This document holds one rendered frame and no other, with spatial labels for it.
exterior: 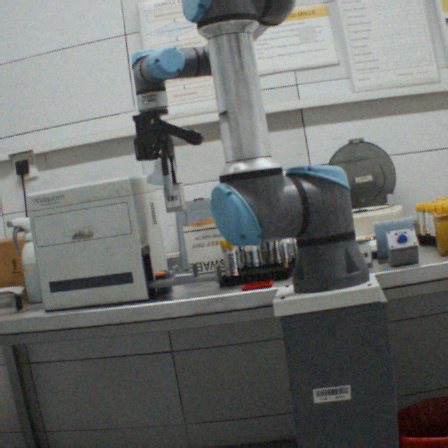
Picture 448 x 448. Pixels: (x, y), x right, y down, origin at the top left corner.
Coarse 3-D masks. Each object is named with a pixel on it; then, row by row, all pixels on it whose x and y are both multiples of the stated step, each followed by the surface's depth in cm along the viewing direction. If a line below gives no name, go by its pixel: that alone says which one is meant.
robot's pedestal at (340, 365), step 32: (288, 320) 143; (320, 320) 143; (352, 320) 142; (384, 320) 141; (288, 352) 144; (320, 352) 143; (352, 352) 142; (384, 352) 142; (320, 384) 144; (352, 384) 143; (384, 384) 142; (320, 416) 144; (352, 416) 143; (384, 416) 142
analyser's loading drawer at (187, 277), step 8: (176, 272) 191; (184, 272) 194; (192, 272) 194; (216, 272) 187; (160, 280) 194; (168, 280) 191; (176, 280) 189; (184, 280) 188; (192, 280) 188; (200, 280) 188; (208, 280) 188; (216, 280) 187; (152, 288) 190
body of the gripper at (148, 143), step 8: (144, 112) 187; (152, 112) 186; (160, 112) 187; (136, 120) 189; (144, 120) 189; (136, 128) 191; (144, 128) 189; (152, 128) 189; (144, 136) 189; (152, 136) 187; (160, 136) 187; (168, 136) 189; (136, 144) 187; (144, 144) 187; (152, 144) 187; (160, 144) 187; (168, 144) 187; (136, 152) 188; (144, 152) 187; (152, 152) 188; (168, 152) 187; (136, 160) 188; (144, 160) 188; (152, 160) 192
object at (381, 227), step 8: (376, 224) 192; (384, 224) 191; (392, 224) 191; (400, 224) 190; (408, 224) 190; (376, 232) 192; (384, 232) 192; (376, 240) 192; (384, 240) 192; (376, 248) 192; (384, 248) 192; (384, 256) 192
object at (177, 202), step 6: (174, 186) 189; (180, 186) 189; (174, 192) 188; (180, 192) 188; (174, 198) 188; (180, 198) 188; (168, 204) 189; (174, 204) 188; (180, 204) 188; (168, 210) 189; (174, 210) 188; (180, 210) 188
